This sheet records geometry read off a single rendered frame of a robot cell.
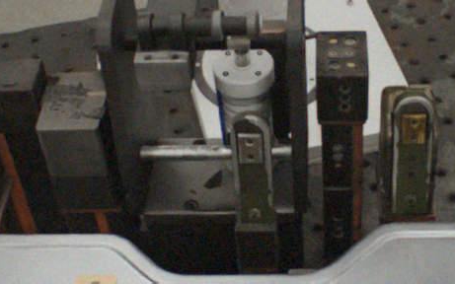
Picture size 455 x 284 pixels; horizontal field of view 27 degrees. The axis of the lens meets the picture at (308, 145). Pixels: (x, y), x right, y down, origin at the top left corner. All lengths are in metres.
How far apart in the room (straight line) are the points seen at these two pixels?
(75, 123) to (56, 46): 0.75
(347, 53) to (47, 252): 0.34
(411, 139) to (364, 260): 0.12
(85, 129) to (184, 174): 0.14
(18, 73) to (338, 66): 0.31
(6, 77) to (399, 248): 0.41
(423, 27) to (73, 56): 0.60
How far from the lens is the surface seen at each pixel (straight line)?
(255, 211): 0.89
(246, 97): 0.89
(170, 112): 1.48
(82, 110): 0.92
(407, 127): 0.86
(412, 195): 0.90
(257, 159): 0.85
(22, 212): 1.25
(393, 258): 0.86
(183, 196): 0.97
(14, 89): 0.93
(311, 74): 1.42
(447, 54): 1.56
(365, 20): 1.53
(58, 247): 0.91
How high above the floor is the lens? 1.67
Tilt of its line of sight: 44 degrees down
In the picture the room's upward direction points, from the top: 2 degrees counter-clockwise
